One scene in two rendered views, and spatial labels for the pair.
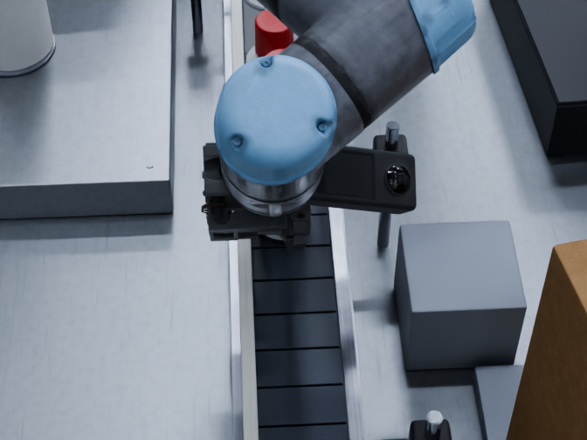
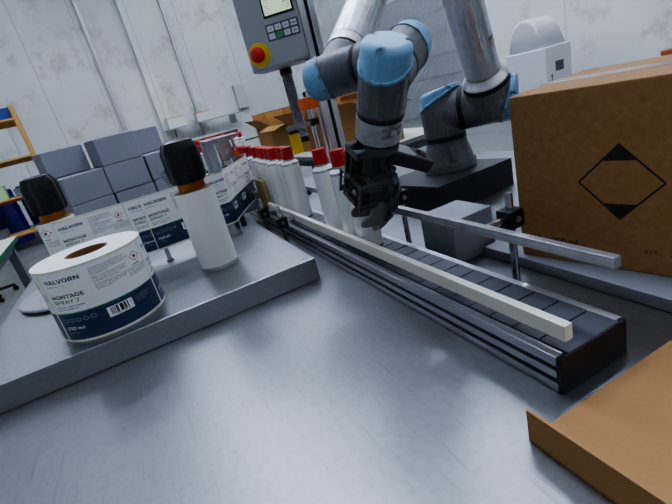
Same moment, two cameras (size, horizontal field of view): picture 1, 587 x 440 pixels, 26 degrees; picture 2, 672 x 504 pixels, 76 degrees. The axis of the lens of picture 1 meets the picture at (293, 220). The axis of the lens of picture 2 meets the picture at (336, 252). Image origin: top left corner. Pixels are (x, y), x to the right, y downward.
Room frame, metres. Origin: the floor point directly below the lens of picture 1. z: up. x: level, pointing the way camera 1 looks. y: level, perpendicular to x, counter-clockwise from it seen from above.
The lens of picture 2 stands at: (0.00, 0.34, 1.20)
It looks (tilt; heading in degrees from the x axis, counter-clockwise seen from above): 20 degrees down; 342
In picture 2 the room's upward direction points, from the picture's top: 15 degrees counter-clockwise
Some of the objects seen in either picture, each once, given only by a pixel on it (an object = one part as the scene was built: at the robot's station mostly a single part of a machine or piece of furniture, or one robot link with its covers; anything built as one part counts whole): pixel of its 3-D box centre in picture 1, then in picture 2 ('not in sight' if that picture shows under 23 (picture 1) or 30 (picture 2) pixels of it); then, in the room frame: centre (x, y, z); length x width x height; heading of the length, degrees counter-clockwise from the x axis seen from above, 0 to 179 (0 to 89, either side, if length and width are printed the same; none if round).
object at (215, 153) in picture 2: not in sight; (232, 174); (1.53, 0.14, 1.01); 0.14 x 0.13 x 0.26; 3
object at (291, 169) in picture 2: not in sight; (295, 182); (1.18, 0.02, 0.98); 0.05 x 0.05 x 0.20
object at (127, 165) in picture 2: not in sight; (125, 193); (5.70, 0.85, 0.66); 1.33 x 0.89 x 1.32; 110
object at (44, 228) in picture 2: not in sight; (60, 230); (1.26, 0.63, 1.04); 0.09 x 0.09 x 0.29
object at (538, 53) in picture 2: not in sight; (539, 67); (5.54, -5.50, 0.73); 0.73 x 0.62 x 1.47; 8
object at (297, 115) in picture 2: not in sight; (294, 105); (1.28, -0.07, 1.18); 0.04 x 0.04 x 0.21
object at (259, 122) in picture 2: not in sight; (274, 129); (4.48, -0.80, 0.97); 0.45 x 0.40 x 0.37; 100
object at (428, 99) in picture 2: not in sight; (443, 110); (1.07, -0.42, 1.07); 0.13 x 0.12 x 0.14; 37
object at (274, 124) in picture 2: not in sight; (287, 128); (4.04, -0.82, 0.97); 0.46 x 0.44 x 0.37; 13
